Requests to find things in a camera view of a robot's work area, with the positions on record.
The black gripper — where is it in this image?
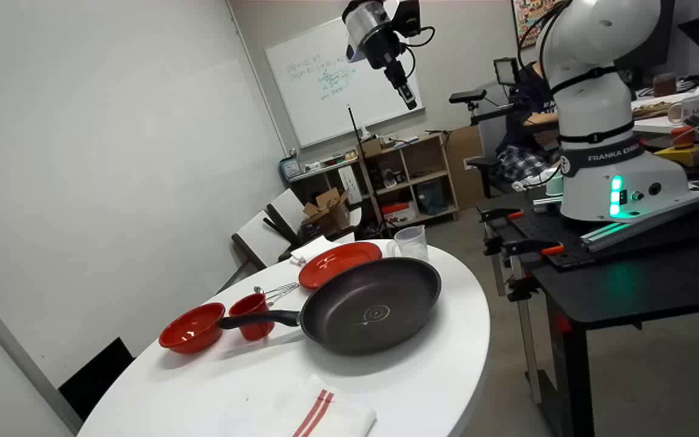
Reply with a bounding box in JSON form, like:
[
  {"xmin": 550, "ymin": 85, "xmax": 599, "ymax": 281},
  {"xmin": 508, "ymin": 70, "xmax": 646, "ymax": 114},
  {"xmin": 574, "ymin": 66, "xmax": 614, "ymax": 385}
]
[{"xmin": 363, "ymin": 23, "xmax": 420, "ymax": 109}]

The white towel with red stripes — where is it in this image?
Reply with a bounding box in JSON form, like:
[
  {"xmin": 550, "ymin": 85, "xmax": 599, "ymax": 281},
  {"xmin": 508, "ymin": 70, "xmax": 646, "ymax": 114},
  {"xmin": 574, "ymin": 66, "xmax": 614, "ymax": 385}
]
[{"xmin": 273, "ymin": 386, "xmax": 380, "ymax": 437}]

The black frying pan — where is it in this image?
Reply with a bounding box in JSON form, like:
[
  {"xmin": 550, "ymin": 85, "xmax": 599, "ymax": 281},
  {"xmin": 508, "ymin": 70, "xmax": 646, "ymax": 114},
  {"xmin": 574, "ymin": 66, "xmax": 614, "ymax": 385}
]
[{"xmin": 217, "ymin": 256, "xmax": 445, "ymax": 358}]

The whiteboard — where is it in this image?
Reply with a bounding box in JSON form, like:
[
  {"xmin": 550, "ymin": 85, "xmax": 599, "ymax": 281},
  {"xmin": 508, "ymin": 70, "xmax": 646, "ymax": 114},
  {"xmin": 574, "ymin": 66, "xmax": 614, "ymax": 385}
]
[{"xmin": 265, "ymin": 14, "xmax": 427, "ymax": 151}]

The wooden cubby shelf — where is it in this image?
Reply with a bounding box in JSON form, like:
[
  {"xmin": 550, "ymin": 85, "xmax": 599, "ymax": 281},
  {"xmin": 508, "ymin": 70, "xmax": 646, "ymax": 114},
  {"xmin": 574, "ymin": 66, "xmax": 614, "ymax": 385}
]
[{"xmin": 359, "ymin": 132, "xmax": 462, "ymax": 232}]

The large brown cardboard box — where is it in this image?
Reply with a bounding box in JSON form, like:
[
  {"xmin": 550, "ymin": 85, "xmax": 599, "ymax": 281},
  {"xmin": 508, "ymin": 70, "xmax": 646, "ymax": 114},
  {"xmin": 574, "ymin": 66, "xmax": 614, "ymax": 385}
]
[{"xmin": 445, "ymin": 125, "xmax": 489, "ymax": 212}]

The low wooden side desk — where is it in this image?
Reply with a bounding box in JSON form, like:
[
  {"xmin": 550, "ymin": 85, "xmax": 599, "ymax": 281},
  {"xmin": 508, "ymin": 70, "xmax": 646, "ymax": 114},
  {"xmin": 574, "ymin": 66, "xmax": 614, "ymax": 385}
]
[{"xmin": 288, "ymin": 156, "xmax": 370, "ymax": 212}]

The seated person in dark shirt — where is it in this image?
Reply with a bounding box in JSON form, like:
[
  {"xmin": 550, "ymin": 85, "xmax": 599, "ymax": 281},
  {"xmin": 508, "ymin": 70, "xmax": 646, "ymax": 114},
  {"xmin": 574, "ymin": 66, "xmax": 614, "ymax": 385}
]
[{"xmin": 491, "ymin": 56, "xmax": 567, "ymax": 192}]

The small cardboard box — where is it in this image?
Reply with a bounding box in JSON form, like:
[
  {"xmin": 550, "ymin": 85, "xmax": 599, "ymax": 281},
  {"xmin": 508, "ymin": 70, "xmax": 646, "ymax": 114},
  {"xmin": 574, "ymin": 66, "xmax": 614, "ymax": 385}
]
[{"xmin": 301, "ymin": 187, "xmax": 356, "ymax": 238}]

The clear plastic measuring cup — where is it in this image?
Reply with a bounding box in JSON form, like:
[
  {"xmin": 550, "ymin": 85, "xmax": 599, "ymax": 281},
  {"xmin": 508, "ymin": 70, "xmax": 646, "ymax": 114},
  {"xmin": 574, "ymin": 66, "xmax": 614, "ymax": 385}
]
[{"xmin": 391, "ymin": 223, "xmax": 430, "ymax": 263}]

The plain white cloth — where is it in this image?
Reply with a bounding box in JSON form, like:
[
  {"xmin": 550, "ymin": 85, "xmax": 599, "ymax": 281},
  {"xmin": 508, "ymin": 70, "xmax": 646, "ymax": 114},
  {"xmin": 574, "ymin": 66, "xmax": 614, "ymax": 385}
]
[{"xmin": 288, "ymin": 233, "xmax": 339, "ymax": 268}]

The red plate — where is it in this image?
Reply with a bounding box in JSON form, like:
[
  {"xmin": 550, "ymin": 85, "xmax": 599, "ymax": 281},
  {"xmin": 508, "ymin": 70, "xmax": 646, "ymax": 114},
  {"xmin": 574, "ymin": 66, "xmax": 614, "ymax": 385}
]
[{"xmin": 296, "ymin": 241, "xmax": 386, "ymax": 295}]

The metal utensil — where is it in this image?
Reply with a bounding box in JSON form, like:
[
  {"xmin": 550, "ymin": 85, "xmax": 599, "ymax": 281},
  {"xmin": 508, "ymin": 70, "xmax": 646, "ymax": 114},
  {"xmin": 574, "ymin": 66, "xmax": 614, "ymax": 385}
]
[{"xmin": 254, "ymin": 279, "xmax": 303, "ymax": 303}]

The red mug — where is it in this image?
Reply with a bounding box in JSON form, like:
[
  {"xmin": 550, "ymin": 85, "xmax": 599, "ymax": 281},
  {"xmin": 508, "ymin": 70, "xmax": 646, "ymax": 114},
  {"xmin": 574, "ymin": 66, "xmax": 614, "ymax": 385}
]
[{"xmin": 228, "ymin": 291, "xmax": 278, "ymax": 342}]

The black robot desk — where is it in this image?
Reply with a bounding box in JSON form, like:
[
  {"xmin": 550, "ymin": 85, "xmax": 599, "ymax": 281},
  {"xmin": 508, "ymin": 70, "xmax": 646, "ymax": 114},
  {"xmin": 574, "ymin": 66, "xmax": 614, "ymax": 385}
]
[{"xmin": 478, "ymin": 189, "xmax": 699, "ymax": 437}]

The red bowl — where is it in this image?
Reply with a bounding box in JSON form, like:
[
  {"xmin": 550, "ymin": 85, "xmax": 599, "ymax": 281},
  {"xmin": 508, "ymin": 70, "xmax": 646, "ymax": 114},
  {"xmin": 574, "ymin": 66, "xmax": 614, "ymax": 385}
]
[{"xmin": 159, "ymin": 302, "xmax": 228, "ymax": 358}]

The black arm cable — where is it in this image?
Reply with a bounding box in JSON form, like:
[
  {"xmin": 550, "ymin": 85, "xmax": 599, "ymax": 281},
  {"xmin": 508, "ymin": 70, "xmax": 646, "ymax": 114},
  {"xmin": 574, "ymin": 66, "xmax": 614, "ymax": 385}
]
[{"xmin": 403, "ymin": 23, "xmax": 438, "ymax": 53}]

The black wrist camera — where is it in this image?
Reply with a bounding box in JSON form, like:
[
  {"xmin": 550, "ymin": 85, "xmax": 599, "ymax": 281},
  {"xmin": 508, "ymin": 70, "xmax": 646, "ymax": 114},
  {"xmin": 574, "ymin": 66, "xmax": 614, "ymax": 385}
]
[{"xmin": 393, "ymin": 0, "xmax": 426, "ymax": 39}]

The orange wall poster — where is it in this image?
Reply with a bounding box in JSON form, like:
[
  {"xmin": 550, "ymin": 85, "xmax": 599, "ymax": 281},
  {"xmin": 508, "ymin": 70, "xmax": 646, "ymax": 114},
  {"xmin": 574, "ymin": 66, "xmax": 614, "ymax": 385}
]
[{"xmin": 513, "ymin": 0, "xmax": 568, "ymax": 39}]

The black clamp with orange handle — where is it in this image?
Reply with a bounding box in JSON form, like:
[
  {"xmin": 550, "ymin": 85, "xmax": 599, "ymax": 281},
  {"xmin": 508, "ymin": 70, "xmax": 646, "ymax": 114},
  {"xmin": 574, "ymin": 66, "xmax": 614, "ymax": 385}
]
[
  {"xmin": 478, "ymin": 205, "xmax": 534, "ymax": 246},
  {"xmin": 501, "ymin": 238, "xmax": 568, "ymax": 303}
]

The silver aluminium rail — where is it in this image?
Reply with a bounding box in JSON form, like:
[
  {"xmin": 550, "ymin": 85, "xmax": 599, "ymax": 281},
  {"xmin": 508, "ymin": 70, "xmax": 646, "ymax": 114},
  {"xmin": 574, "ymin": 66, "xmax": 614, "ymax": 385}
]
[{"xmin": 578, "ymin": 181, "xmax": 699, "ymax": 253}]

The white round pedestal table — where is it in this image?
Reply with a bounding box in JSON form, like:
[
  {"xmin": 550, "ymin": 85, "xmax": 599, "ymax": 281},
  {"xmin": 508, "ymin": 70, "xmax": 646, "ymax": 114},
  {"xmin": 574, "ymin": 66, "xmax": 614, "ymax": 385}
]
[{"xmin": 78, "ymin": 238, "xmax": 494, "ymax": 437}]

